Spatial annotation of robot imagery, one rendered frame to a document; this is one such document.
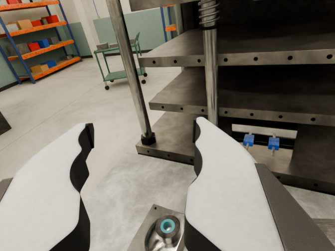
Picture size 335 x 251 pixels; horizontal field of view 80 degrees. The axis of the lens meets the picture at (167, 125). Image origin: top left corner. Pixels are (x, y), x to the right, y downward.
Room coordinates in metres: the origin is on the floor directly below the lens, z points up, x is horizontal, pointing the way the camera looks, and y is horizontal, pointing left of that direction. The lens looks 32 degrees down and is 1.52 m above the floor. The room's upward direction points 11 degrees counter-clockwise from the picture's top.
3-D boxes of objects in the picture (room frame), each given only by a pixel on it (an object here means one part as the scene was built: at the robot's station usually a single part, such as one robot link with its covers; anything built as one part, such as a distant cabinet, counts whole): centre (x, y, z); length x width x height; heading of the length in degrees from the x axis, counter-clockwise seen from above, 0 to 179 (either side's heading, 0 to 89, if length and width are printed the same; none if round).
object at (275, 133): (0.94, -0.55, 0.87); 0.50 x 0.27 x 0.17; 149
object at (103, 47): (4.64, 0.72, 0.50); 0.98 x 0.55 x 1.01; 86
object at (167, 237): (0.38, 0.06, 0.89); 0.08 x 0.08 x 0.04
